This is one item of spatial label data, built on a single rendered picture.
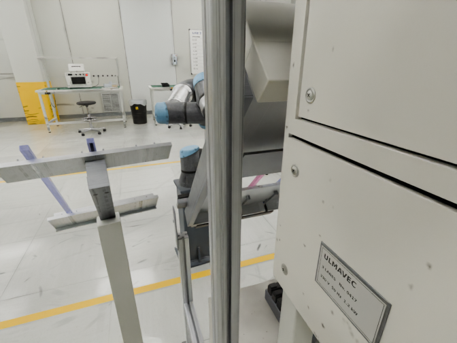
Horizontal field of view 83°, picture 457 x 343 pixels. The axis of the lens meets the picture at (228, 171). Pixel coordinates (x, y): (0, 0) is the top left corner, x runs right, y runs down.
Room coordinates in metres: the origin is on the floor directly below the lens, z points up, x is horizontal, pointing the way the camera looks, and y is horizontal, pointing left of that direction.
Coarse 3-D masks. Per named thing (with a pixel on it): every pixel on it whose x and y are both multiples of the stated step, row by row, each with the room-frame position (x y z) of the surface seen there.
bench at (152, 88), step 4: (152, 88) 5.65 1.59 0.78; (156, 88) 5.68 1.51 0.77; (160, 88) 5.71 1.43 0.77; (164, 88) 5.73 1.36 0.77; (168, 88) 5.76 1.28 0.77; (172, 88) 5.79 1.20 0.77; (152, 92) 5.68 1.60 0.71; (152, 96) 5.67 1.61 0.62; (152, 100) 6.30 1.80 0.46; (152, 104) 6.29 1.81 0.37; (152, 108) 6.29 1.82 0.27; (152, 112) 6.29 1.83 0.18
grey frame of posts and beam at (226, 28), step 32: (224, 0) 0.31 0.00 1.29; (224, 32) 0.31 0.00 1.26; (224, 64) 0.31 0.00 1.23; (224, 96) 0.31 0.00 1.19; (224, 128) 0.31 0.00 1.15; (224, 160) 0.31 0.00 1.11; (224, 192) 0.31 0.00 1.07; (224, 224) 0.31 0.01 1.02; (224, 256) 0.31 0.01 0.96; (224, 288) 0.31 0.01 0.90; (224, 320) 0.31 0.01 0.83
